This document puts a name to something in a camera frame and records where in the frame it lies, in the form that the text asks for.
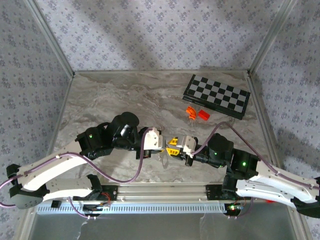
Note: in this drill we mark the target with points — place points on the aluminium frame post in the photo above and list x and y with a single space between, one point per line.
272 37
51 37

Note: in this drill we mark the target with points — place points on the grey metal sheet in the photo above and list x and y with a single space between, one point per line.
150 227

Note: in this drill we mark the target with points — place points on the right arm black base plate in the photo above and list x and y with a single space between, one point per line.
212 192

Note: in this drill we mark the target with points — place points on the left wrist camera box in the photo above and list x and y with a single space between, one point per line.
152 138

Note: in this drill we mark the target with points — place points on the aluminium frame rail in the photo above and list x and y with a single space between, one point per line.
258 100
62 105

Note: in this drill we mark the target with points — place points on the small black box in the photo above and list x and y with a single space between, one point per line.
55 203

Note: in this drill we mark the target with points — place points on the folded black chessboard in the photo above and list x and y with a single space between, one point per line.
217 93

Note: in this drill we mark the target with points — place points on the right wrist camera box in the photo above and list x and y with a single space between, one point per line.
188 145

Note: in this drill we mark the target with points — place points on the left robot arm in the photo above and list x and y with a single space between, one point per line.
50 167

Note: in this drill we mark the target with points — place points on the wide aluminium base rail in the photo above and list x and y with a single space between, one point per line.
160 191

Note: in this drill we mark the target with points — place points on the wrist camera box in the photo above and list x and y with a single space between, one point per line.
188 145
152 138

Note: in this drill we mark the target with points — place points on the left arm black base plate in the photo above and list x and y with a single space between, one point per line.
111 193

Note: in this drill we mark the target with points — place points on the small red block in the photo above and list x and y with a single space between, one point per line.
203 115

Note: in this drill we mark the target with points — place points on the small circuit board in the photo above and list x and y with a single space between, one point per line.
96 208
233 208

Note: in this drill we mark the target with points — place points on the orange curved plastic piece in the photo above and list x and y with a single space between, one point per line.
191 111

